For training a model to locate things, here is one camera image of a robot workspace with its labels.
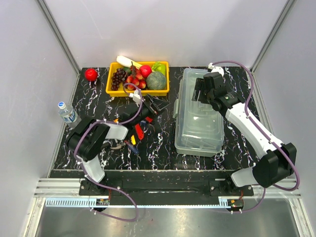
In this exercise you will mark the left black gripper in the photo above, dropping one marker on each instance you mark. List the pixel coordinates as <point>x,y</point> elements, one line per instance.
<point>160,104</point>

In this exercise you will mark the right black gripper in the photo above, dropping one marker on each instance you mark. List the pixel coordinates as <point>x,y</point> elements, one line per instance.
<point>199,83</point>

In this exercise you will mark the clear plastic tool box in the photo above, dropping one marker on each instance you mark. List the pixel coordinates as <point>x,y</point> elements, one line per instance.
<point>199,129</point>

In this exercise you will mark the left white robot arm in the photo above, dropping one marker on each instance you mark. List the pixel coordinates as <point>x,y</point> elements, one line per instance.
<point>88,137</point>

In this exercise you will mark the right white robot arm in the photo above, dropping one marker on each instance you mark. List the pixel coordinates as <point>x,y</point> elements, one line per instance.
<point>276,159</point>

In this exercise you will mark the yellow plastic tray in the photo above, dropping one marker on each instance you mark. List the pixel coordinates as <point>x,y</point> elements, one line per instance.
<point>120,92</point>

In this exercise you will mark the green netted melon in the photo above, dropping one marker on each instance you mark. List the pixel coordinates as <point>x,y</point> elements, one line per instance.
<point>156,81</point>

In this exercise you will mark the red lychee fruit bunch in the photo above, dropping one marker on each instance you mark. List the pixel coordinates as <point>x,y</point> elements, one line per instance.
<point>135,77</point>

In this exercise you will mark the red apple in tray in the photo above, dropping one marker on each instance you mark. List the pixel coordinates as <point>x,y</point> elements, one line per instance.
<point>145,70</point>

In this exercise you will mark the green pepper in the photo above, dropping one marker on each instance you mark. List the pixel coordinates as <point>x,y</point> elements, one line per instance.
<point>159,67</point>

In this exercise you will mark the dark purple grape bunch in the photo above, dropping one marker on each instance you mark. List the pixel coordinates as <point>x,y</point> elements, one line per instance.
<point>118,77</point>

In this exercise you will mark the yellow utility knife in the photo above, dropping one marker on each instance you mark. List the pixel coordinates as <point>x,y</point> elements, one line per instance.
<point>133,140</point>

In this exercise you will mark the white radish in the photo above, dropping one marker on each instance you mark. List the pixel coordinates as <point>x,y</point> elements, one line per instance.
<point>126,62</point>

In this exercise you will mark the blue red screwdriver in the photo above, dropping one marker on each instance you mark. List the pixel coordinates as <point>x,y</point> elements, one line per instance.
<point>132,147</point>

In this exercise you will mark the silver pliers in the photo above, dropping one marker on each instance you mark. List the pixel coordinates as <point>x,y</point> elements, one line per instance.
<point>117,145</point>

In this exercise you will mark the red apple on table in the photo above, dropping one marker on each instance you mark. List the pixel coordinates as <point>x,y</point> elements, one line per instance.
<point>91,74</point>

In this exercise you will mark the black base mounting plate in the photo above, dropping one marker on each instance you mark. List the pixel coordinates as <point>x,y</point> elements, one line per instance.
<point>166,188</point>

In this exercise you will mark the plastic water bottle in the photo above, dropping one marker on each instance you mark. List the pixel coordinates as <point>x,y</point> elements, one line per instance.
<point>68,114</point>

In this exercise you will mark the red handled pliers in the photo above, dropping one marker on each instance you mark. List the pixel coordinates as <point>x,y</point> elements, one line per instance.
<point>139,131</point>

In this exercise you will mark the aluminium frame rail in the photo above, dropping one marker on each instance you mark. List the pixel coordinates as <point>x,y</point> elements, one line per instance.
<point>58,187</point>

